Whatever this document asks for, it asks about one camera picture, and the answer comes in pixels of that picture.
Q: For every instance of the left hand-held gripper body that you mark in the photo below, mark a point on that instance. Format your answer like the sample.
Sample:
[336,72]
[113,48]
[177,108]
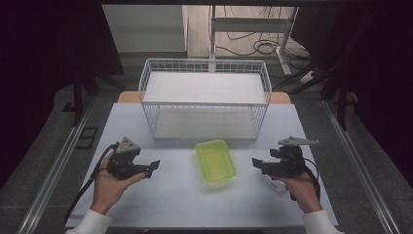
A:
[122,161]

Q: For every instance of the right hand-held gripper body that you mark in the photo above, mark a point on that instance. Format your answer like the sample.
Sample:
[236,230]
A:
[287,162]

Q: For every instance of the green plastic container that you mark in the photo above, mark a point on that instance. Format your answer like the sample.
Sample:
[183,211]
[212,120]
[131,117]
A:
[216,162]

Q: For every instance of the person's left hand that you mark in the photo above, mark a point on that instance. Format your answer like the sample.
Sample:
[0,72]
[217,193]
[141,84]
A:
[108,188]

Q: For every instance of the person's right hand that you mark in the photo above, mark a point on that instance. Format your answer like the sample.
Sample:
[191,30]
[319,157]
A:
[300,191]

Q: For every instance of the black metal stand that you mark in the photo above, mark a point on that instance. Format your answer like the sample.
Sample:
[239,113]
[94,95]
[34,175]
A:
[341,97]
[78,97]

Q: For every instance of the white power strip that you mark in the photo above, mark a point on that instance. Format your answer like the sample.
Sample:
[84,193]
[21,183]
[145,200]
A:
[307,77]

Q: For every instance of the white cabinet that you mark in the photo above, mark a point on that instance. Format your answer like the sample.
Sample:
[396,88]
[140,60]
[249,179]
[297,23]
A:
[146,29]

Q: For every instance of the aluminium rail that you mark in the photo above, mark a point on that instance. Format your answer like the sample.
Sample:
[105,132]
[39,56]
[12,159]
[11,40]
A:
[360,169]
[55,169]

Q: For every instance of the white desk frame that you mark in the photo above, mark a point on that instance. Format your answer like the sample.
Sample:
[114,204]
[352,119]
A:
[250,25]

